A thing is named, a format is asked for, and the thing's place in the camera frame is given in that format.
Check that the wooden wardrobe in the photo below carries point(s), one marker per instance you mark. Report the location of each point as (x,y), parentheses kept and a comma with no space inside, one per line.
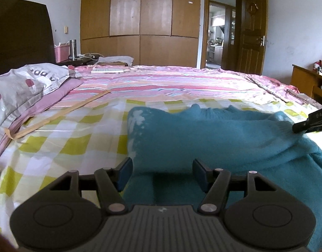
(140,18)

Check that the teal knit sweater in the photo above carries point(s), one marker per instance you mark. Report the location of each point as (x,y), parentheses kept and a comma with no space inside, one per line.
(203,136)

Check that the grey dotted pillow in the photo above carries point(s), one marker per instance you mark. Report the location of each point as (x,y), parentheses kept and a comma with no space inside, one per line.
(19,89)

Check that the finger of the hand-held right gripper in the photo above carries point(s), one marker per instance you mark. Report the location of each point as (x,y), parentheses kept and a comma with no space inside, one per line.
(308,127)

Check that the white folded cloth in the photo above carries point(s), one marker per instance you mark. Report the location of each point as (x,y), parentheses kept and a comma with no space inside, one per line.
(116,59)

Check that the metal thermos flask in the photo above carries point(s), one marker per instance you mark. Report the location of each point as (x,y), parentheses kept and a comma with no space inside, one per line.
(72,49)

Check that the lilac pillowcase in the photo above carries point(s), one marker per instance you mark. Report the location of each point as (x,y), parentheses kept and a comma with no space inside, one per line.
(58,94)

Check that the white book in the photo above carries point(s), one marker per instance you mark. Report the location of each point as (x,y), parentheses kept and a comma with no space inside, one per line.
(107,70)

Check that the round door ornament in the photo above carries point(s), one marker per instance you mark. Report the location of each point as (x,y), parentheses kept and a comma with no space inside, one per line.
(253,7)

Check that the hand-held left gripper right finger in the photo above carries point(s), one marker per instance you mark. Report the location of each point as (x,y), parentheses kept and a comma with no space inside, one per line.
(200,175)

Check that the pink striped blanket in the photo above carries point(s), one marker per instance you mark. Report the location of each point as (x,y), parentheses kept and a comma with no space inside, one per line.
(163,84)

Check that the wooden side cabinet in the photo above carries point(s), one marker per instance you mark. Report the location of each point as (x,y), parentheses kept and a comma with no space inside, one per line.
(302,80)

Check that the dark wooden door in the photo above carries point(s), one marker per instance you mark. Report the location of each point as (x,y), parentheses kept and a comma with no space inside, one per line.
(247,44)

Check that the pink plastic basket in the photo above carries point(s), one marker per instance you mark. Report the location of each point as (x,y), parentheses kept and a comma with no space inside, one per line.
(60,52)

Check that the dark wooden nightstand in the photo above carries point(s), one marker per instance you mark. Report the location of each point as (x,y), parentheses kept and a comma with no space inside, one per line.
(79,62)

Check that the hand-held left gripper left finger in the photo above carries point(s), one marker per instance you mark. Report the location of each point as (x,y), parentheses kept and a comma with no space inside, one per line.
(124,173)

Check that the yellow white checked bedsheet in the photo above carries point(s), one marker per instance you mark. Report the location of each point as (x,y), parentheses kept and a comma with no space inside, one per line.
(71,136)

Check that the dark wooden headboard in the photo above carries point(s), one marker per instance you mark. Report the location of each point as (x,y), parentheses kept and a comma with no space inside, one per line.
(19,36)

